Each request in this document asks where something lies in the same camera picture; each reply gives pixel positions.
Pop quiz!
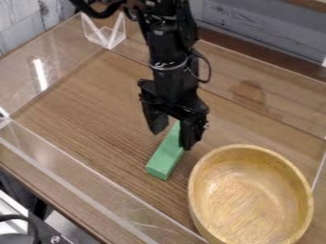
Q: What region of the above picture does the black cable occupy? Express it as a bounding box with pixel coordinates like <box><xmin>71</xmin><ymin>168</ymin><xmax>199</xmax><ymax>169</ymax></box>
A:
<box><xmin>0</xmin><ymin>214</ymin><xmax>43</xmax><ymax>244</ymax></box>

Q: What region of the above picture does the clear acrylic enclosure wall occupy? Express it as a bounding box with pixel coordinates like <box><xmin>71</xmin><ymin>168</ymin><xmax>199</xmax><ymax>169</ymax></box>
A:
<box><xmin>0</xmin><ymin>17</ymin><xmax>326</xmax><ymax>244</ymax></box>

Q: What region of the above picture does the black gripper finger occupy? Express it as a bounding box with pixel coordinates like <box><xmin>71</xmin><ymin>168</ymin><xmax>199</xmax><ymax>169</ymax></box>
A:
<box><xmin>179</xmin><ymin>118</ymin><xmax>206</xmax><ymax>151</ymax></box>
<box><xmin>142</xmin><ymin>99</ymin><xmax>169</xmax><ymax>134</ymax></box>

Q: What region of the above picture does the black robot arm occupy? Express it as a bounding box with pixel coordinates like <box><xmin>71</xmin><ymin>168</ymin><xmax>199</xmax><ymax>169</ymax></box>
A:
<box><xmin>69</xmin><ymin>0</ymin><xmax>210</xmax><ymax>151</ymax></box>

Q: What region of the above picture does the green rectangular block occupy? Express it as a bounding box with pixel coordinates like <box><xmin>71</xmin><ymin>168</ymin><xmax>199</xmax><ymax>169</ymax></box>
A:
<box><xmin>146</xmin><ymin>122</ymin><xmax>185</xmax><ymax>180</ymax></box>

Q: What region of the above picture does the brown wooden bowl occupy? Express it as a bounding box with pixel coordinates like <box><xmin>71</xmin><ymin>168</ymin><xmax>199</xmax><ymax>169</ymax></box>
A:
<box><xmin>187</xmin><ymin>144</ymin><xmax>313</xmax><ymax>244</ymax></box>

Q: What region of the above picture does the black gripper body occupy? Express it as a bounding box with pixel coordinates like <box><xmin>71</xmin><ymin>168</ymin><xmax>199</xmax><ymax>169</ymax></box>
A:
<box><xmin>138</xmin><ymin>65</ymin><xmax>209</xmax><ymax>121</ymax></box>

